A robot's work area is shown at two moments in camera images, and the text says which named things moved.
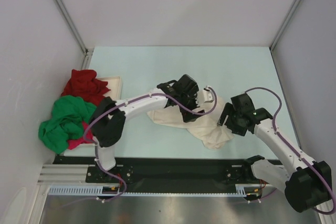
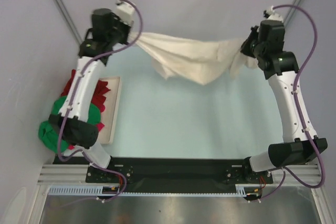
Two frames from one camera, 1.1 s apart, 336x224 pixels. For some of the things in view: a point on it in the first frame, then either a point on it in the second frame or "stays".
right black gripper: [229, 110] → [245, 46]
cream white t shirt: [205, 128] → [204, 62]
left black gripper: [192, 93] → [127, 28]
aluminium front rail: [65, 174] stays
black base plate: [168, 171] stays
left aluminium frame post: [84, 43] stays
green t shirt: [70, 115] stays
